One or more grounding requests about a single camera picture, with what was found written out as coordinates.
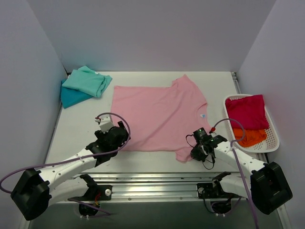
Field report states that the pink t-shirt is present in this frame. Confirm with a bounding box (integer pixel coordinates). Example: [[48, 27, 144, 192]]
[[111, 75, 211, 162]]

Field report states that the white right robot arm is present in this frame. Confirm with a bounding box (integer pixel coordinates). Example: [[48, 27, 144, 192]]
[[191, 128, 293, 215]]

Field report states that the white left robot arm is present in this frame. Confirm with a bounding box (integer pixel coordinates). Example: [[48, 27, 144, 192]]
[[10, 121, 130, 221]]

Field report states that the orange t-shirt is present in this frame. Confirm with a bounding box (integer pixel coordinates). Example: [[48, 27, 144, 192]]
[[233, 128, 267, 147]]

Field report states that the magenta t-shirt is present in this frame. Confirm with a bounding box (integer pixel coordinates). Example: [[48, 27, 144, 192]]
[[225, 94, 269, 130]]

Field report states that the teal blue folded t-shirt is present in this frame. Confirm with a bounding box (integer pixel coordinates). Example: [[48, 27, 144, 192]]
[[60, 86, 93, 109]]

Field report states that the white plastic basket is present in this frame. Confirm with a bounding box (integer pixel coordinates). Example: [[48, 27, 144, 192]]
[[224, 94, 280, 154]]

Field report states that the mint green folded t-shirt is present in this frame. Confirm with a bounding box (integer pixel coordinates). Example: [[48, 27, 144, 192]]
[[62, 66, 112, 98]]

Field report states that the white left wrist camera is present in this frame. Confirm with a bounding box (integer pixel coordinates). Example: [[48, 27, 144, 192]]
[[95, 114, 114, 133]]

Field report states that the aluminium rail frame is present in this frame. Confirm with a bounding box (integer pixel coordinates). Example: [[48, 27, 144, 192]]
[[18, 71, 291, 229]]

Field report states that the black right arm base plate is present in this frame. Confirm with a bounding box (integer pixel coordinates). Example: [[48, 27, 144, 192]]
[[196, 182, 239, 199]]

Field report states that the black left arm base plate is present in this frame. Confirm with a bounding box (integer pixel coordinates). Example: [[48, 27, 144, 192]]
[[72, 185, 112, 201]]

